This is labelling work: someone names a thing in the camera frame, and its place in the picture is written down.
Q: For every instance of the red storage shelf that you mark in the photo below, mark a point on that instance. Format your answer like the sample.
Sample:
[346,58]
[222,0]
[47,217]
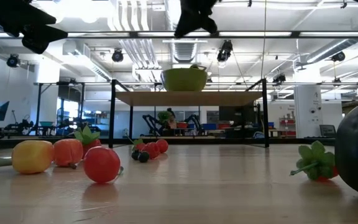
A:
[286,122]

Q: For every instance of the black background monitor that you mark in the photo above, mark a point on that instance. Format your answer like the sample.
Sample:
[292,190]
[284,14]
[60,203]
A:
[236,113]

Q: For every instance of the yellow orange toy peach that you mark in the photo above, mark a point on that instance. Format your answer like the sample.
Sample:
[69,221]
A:
[32,156]

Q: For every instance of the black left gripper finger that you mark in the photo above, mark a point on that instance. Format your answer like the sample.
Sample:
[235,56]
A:
[11,12]
[40,35]

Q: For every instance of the green colander bowl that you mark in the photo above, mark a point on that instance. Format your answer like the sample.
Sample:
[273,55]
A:
[183,79]

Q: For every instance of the long black linear light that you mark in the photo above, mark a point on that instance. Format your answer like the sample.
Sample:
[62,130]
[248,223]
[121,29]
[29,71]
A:
[322,83]
[120,33]

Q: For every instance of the black background robot arm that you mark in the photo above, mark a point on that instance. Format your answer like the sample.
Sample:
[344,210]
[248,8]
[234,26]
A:
[150,123]
[194,121]

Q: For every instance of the white building pillar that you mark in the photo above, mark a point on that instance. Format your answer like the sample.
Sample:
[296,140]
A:
[306,109]
[47,81]

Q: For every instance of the toy strawberry green leaves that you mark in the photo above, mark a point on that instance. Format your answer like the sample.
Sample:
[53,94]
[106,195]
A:
[87,138]
[317,161]

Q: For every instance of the person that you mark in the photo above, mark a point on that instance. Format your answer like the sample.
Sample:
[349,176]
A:
[172,122]

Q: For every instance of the wooden riser shelf black legs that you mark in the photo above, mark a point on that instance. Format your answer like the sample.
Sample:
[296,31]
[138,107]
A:
[185,99]

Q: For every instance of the red toy raspberry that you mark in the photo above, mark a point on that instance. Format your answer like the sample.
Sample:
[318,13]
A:
[152,150]

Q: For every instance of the black hanging spotlight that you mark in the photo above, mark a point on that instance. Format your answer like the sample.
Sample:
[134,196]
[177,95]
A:
[225,51]
[338,56]
[117,56]
[12,60]
[280,78]

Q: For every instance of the green background plant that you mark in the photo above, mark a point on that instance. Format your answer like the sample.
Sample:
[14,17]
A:
[163,116]

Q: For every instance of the small dark toy blueberry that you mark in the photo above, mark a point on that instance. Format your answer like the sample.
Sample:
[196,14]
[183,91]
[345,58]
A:
[143,156]
[135,154]

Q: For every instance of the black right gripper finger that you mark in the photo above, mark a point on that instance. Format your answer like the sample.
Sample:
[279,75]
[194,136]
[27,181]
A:
[186,26]
[208,25]

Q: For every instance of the small dark background monitor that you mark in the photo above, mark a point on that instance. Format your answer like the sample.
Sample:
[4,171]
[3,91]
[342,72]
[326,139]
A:
[327,130]

